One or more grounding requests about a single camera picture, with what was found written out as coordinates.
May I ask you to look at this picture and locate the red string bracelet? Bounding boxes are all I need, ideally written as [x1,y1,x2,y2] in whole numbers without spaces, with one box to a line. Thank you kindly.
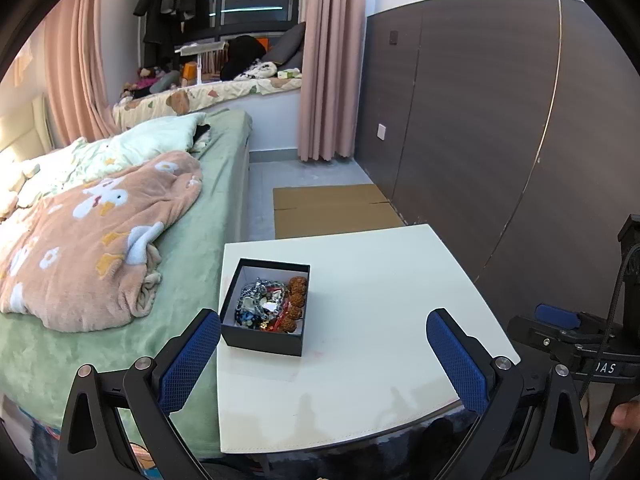
[262,287,292,332]

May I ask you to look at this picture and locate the pale green quilt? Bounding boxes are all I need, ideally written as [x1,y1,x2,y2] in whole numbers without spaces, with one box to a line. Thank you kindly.
[0,114,208,211]

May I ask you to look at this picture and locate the white folding rack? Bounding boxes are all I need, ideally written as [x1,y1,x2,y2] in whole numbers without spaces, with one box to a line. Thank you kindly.
[175,42,224,86]

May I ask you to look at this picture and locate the grey pillow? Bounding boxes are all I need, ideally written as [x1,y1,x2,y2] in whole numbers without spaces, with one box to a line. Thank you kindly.
[260,22,307,69]

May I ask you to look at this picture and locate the black bag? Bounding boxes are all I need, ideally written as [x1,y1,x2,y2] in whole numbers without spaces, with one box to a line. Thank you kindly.
[220,35,267,81]

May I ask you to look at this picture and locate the brown bead bracelet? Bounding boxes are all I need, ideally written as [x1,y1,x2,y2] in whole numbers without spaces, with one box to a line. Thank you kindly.
[284,276,307,332]

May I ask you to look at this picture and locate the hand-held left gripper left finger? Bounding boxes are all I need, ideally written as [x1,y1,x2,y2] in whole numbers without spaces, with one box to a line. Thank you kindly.
[57,308,222,480]

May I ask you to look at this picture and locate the pile of plush toys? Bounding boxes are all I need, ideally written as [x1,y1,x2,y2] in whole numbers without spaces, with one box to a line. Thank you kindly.
[120,66,182,101]

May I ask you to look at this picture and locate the pink curtain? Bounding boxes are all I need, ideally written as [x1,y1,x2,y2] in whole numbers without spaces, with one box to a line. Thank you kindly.
[44,0,119,149]
[298,0,368,162]

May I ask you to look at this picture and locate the bed with green sheet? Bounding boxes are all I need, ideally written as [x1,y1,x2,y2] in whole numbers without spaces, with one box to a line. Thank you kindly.
[0,109,253,456]

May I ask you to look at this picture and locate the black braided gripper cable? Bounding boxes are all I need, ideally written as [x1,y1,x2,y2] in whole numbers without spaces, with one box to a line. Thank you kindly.
[580,242,640,403]

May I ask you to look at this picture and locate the person's right hand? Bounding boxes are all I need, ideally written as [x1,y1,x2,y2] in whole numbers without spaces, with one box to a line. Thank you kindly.
[611,401,640,431]

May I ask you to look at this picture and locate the printed window seat cushion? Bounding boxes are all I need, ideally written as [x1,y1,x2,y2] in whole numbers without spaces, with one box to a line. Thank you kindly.
[112,76,303,133]

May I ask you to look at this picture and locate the hanging dark clothes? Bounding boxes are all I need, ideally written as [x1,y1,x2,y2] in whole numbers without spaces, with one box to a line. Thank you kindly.
[132,0,224,68]

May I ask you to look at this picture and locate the beige bed base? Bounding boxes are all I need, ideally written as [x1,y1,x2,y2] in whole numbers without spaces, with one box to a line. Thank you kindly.
[239,147,252,243]

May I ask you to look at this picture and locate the black jewelry box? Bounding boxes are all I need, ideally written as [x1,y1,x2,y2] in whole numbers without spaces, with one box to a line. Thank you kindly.
[220,258,311,357]

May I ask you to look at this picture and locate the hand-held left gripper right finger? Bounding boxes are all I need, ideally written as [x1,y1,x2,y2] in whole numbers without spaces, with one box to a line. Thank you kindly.
[425,308,593,480]

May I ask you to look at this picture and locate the pile of mixed jewelry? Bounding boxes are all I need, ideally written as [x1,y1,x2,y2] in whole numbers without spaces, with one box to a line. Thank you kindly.
[234,276,307,333]

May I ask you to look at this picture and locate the flat brown cardboard sheet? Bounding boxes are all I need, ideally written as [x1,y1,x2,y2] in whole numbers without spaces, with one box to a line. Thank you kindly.
[272,184,406,240]

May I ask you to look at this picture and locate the pink duck print blanket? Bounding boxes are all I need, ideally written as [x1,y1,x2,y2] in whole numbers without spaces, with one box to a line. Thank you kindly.
[0,150,204,333]

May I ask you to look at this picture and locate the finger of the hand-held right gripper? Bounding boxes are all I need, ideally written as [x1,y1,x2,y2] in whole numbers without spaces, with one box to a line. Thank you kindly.
[506,304,585,356]

